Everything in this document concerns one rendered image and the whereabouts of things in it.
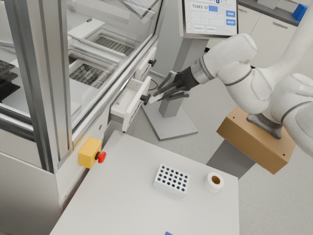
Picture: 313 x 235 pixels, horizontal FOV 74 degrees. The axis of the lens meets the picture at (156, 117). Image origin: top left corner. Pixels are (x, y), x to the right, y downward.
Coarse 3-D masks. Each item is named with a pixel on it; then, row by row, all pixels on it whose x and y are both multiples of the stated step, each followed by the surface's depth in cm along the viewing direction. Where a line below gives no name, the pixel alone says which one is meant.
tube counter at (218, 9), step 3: (204, 6) 143; (207, 6) 144; (210, 6) 146; (213, 6) 147; (216, 6) 148; (219, 6) 149; (204, 9) 144; (207, 9) 145; (210, 9) 146; (213, 9) 147; (216, 9) 148; (219, 9) 150; (222, 9) 151; (219, 12) 150; (222, 12) 151
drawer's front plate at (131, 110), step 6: (150, 78) 99; (144, 84) 94; (144, 90) 94; (138, 96) 87; (132, 102) 83; (138, 102) 90; (132, 108) 81; (138, 108) 97; (126, 114) 79; (132, 114) 86; (126, 120) 81; (126, 126) 83
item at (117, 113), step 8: (136, 80) 100; (128, 88) 104; (136, 88) 103; (120, 96) 98; (128, 96) 100; (120, 104) 94; (128, 104) 95; (112, 112) 83; (120, 112) 82; (112, 120) 86; (120, 120) 84
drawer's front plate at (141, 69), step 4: (152, 48) 121; (152, 52) 117; (148, 56) 113; (152, 56) 121; (144, 60) 109; (148, 60) 112; (144, 64) 106; (148, 64) 117; (140, 68) 102; (144, 68) 110; (140, 72) 103; (136, 76) 105; (140, 76) 107
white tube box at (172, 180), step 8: (160, 168) 80; (168, 168) 82; (160, 176) 80; (168, 176) 79; (176, 176) 80; (184, 176) 81; (152, 184) 78; (160, 184) 76; (168, 184) 78; (176, 184) 77; (184, 184) 78; (168, 192) 78; (176, 192) 76; (184, 192) 76
